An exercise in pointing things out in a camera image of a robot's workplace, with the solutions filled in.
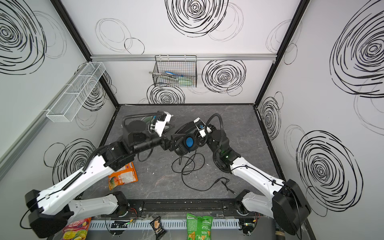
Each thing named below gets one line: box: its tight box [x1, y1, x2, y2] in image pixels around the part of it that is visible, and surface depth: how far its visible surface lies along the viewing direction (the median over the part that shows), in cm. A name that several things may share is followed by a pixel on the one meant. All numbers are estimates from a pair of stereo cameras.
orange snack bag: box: [108, 161, 138, 191], surface depth 82 cm
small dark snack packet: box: [149, 216, 167, 240], surface depth 69 cm
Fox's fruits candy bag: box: [62, 217, 92, 240], surface depth 66 cm
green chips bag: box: [186, 213, 213, 240], surface depth 67 cm
